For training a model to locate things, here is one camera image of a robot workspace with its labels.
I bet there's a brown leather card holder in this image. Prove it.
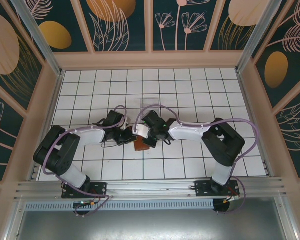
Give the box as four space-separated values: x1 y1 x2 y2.
133 134 151 153

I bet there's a clear acrylic card stand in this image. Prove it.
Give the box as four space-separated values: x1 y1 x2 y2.
139 97 161 111

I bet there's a grey metal sheet panel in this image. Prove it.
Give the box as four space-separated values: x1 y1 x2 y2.
13 196 295 240

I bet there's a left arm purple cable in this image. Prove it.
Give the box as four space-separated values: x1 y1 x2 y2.
41 104 130 218

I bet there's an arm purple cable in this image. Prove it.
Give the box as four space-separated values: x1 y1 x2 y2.
134 104 260 215
41 104 130 218

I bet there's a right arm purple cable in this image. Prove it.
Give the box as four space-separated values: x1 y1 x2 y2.
134 104 260 215

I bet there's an aluminium mounting rail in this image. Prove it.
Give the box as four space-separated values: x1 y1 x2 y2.
13 176 288 201

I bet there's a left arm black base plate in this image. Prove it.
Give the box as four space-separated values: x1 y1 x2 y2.
61 182 108 200

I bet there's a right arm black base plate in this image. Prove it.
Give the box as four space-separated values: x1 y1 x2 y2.
194 180 241 198

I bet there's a grey slotted cable duct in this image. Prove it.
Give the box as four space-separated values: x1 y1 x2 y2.
23 199 216 211

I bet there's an aluminium frame post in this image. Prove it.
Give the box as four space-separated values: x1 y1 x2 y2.
9 0 66 77
235 0 291 74

